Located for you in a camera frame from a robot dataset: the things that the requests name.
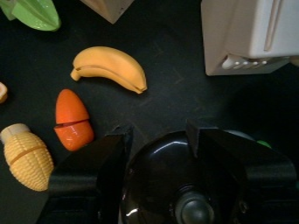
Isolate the beige pyramid toy piece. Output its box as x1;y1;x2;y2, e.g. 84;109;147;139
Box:
79;0;136;25

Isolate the yellow toy banana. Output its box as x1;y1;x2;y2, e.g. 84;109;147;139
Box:
69;45;148;95

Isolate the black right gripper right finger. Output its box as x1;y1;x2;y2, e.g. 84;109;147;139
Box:
184;120;299;224

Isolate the green toy leaf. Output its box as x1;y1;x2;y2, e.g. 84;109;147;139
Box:
0;0;61;32

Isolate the yellow toy corn cob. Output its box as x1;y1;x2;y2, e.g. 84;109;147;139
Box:
0;122;55;193

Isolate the orange toy carrot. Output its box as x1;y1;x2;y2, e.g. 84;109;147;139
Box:
52;88;96;152

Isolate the black pot lid with knob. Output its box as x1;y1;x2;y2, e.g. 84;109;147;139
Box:
119;129;258;224

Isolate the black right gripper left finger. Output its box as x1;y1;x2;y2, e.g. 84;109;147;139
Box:
35;125;135;224

